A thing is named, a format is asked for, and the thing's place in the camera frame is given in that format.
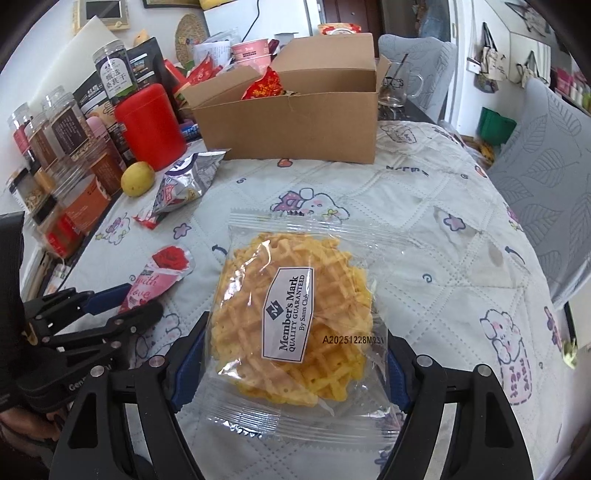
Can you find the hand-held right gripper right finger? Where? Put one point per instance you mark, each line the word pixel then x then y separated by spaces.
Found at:
pixel 398 383

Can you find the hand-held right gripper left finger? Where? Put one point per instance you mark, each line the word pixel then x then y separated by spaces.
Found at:
pixel 182 369

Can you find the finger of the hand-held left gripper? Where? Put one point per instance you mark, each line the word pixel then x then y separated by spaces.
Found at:
pixel 138 316
pixel 108 297

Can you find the pink rose print packet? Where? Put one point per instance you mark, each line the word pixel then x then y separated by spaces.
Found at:
pixel 161 267

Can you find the clear waffle packet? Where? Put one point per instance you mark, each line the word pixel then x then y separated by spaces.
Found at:
pixel 295 300

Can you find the brown cardboard box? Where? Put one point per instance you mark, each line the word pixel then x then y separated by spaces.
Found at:
pixel 286 124

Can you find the red foil snack bag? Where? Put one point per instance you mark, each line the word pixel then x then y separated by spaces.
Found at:
pixel 265 85

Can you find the person's left hand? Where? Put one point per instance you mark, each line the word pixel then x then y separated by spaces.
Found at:
pixel 23 424

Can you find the small red white packet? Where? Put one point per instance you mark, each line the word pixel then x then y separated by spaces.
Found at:
pixel 147 220

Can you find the row of plastic snack jars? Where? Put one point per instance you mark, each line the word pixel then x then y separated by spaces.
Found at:
pixel 69 184

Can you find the yellow lemon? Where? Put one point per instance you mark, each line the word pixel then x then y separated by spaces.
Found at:
pixel 137 179

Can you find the silver snack packet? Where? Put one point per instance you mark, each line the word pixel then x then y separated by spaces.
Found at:
pixel 189 180

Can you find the printed quilted tablecloth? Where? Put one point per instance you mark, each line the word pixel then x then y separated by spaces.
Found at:
pixel 438 240

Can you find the pink bottle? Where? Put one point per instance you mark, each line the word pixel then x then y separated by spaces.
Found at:
pixel 98 129

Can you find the red plastic canister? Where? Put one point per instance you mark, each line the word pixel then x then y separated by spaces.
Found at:
pixel 147 129

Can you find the small yellow green wrapper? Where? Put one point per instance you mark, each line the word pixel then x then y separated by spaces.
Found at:
pixel 569 353

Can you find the tall dark label jar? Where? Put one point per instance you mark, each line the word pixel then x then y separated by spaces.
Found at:
pixel 115 78

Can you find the black snack bag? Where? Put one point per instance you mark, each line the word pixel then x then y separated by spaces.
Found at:
pixel 147 60

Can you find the red paper packets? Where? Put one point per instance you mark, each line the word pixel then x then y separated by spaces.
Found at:
pixel 203 74

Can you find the grey leaf cover chair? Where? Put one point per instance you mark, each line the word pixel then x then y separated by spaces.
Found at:
pixel 425 55
pixel 549 175

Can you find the white printed paper sheets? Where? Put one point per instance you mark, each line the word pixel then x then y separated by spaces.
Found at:
pixel 214 53

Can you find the round woven straw mat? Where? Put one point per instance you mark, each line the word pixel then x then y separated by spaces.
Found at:
pixel 188 37

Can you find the green plastic bin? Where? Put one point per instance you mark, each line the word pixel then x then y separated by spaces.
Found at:
pixel 496 127

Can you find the pink instant noodle cup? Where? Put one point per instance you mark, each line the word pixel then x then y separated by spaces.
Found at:
pixel 251 53

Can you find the glass mug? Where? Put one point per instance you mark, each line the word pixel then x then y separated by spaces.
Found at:
pixel 397 90

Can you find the white printed tote bag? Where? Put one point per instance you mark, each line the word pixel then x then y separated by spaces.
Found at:
pixel 535 71
pixel 489 57

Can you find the row of cosmetic bottles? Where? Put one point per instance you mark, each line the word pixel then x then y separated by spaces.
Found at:
pixel 575 87

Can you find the red patterned box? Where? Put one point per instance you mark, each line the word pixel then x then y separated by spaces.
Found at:
pixel 339 30

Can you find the wooden picture frame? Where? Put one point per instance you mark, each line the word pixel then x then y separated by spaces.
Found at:
pixel 99 14

